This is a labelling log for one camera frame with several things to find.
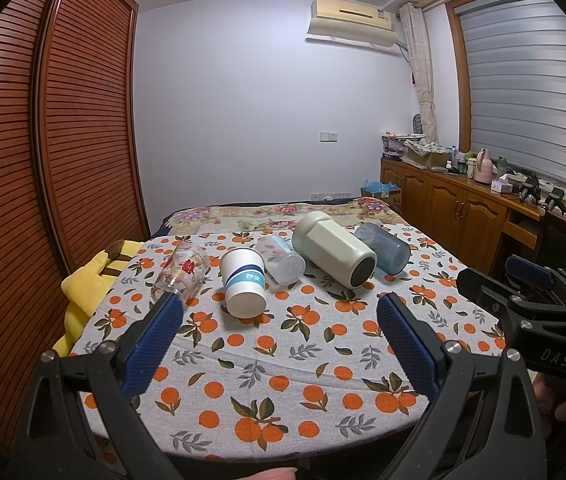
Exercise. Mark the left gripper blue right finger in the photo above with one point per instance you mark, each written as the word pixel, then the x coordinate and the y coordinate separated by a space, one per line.
pixel 482 420

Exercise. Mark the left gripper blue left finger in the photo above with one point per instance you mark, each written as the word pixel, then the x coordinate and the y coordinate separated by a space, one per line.
pixel 60 443

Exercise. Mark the blue translucent plastic cup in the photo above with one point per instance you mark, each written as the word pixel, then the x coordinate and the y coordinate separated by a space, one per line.
pixel 392 254

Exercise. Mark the white paper cup blue band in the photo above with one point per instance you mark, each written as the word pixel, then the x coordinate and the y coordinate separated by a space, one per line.
pixel 244 283

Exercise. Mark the clear plastic cup blue label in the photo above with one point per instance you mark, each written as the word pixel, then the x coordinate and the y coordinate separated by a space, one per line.
pixel 284 264

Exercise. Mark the person's right hand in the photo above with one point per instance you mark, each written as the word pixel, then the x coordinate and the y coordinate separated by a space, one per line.
pixel 547 399

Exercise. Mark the person's left hand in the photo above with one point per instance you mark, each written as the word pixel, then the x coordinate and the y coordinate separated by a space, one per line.
pixel 280 473

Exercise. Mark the wooden sideboard cabinet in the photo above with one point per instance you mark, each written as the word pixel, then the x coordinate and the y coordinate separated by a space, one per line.
pixel 478 226

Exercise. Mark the yellow plush toy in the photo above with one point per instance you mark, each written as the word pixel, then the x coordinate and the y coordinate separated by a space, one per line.
pixel 87 287

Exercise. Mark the pink tissue box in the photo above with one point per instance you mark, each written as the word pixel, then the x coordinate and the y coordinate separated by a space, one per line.
pixel 499 186

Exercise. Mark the pink kettle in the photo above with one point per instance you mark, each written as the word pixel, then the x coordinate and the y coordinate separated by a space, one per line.
pixel 483 167

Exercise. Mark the floral clear glass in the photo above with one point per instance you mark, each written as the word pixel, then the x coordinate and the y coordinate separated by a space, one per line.
pixel 183 273

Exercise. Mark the orange print bed sheet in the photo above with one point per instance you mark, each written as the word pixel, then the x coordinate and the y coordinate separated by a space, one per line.
pixel 312 373

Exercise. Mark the cardboard box with clutter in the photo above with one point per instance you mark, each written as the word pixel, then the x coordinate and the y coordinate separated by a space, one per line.
pixel 426 154

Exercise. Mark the blue plastic bag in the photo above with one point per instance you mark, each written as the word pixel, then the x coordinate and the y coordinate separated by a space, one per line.
pixel 376 188

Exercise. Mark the grey window blind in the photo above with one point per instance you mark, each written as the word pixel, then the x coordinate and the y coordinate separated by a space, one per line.
pixel 516 57

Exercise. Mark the cream faceted thermos mug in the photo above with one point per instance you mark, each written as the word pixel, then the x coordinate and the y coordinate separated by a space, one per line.
pixel 335 250

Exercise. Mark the brown louvered wardrobe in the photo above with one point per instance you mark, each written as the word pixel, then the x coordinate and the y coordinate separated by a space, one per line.
pixel 69 182

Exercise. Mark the floral patterned quilt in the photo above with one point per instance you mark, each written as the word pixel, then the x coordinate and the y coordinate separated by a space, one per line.
pixel 271 218

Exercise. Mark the beige patterned curtain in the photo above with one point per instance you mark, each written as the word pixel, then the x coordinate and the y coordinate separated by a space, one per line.
pixel 416 36

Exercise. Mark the white wall switch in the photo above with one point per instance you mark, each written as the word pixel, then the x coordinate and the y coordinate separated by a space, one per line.
pixel 328 137

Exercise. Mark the wall air conditioner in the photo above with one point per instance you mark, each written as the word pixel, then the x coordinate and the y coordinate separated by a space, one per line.
pixel 351 21

